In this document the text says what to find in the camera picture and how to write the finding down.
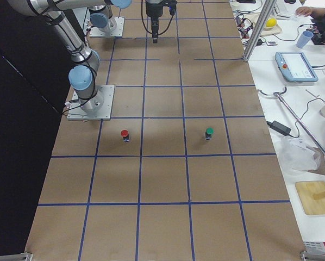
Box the black power adapter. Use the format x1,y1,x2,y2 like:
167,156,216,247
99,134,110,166
266,121,291,136

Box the small colourful card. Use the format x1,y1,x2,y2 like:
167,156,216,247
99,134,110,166
266,41,277,46

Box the beige tray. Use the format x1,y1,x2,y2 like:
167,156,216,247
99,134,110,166
245,13,282,36

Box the wooden cutting board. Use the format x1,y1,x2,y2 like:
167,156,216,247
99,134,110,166
295,181,325,215

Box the clear plastic bag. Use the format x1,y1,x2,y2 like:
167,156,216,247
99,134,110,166
274,136,322,176

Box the yellow lemon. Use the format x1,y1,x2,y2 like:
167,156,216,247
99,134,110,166
264,18,277,30

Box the light blue plastic cup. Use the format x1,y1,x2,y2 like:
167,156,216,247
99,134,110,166
296,30,314,48

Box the aluminium frame post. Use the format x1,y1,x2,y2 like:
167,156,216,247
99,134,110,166
243,0,276,62

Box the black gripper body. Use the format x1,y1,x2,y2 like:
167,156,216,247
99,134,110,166
145,0,177,18

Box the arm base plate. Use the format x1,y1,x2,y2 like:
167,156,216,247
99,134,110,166
90,15,125,38
67,85,115,120

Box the person's hand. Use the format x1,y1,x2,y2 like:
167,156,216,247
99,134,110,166
295,7,320,18

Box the blue teach pendant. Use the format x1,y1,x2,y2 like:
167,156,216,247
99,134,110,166
274,52,318,83

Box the red push button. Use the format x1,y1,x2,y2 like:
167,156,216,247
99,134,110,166
120,129,130,142

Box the metal walking cane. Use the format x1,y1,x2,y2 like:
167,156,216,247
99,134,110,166
257,87,325,157

